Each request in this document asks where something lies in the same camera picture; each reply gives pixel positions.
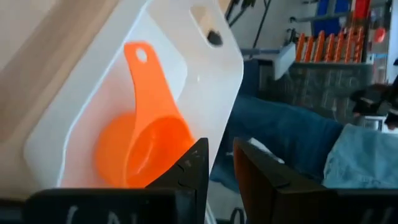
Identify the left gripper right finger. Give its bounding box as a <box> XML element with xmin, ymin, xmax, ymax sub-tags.
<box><xmin>233</xmin><ymin>139</ymin><xmax>338</xmax><ymax>224</ymax></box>

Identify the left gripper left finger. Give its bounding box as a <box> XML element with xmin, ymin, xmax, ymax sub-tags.
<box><xmin>146</xmin><ymin>138</ymin><xmax>210</xmax><ymax>224</ymax></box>

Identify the orange measuring cup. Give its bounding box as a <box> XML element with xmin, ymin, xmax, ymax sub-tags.
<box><xmin>95</xmin><ymin>41</ymin><xmax>197</xmax><ymax>189</ymax></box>

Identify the white plastic basket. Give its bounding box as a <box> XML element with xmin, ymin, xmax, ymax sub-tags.
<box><xmin>23</xmin><ymin>0</ymin><xmax>245</xmax><ymax>190</ymax></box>

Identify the orange parts rack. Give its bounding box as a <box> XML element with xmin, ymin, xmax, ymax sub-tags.
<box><xmin>294</xmin><ymin>26</ymin><xmax>366</xmax><ymax>65</ymax></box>

